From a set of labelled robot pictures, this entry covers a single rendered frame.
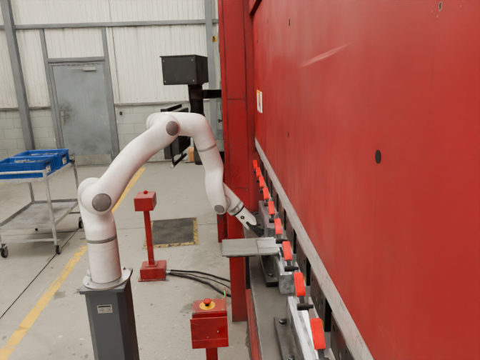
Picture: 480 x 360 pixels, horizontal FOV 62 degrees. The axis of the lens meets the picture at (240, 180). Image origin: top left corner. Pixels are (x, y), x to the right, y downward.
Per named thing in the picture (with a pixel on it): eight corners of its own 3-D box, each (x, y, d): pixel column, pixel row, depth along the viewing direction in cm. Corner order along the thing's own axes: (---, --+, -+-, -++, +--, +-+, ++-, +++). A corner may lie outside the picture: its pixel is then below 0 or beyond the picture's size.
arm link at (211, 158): (208, 153, 168) (231, 215, 180) (218, 139, 182) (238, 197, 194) (188, 158, 171) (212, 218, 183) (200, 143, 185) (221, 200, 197)
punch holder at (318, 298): (308, 323, 105) (308, 266, 101) (340, 321, 106) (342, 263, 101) (322, 363, 91) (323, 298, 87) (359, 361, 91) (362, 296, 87)
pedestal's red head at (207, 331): (194, 322, 194) (191, 288, 190) (227, 320, 195) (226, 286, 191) (191, 349, 175) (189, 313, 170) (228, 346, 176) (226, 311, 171)
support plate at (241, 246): (221, 241, 205) (221, 239, 205) (273, 238, 206) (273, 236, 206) (221, 256, 188) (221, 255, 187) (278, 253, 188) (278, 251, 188)
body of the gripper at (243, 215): (243, 206, 186) (258, 223, 189) (241, 200, 196) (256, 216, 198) (231, 217, 187) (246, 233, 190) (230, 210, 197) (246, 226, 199)
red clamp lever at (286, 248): (281, 240, 122) (285, 270, 117) (294, 239, 122) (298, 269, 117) (280, 243, 124) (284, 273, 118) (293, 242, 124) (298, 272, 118)
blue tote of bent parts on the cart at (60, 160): (29, 164, 490) (26, 150, 485) (71, 162, 493) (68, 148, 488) (15, 171, 455) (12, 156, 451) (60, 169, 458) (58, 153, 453)
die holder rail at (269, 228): (258, 213, 277) (258, 200, 275) (267, 213, 277) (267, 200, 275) (266, 243, 229) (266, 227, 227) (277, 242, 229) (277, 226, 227)
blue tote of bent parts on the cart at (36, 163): (11, 173, 449) (8, 157, 445) (56, 171, 452) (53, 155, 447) (-7, 181, 415) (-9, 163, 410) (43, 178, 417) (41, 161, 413)
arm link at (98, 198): (94, 213, 166) (103, 224, 152) (71, 194, 160) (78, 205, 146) (176, 126, 176) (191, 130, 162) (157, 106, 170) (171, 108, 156)
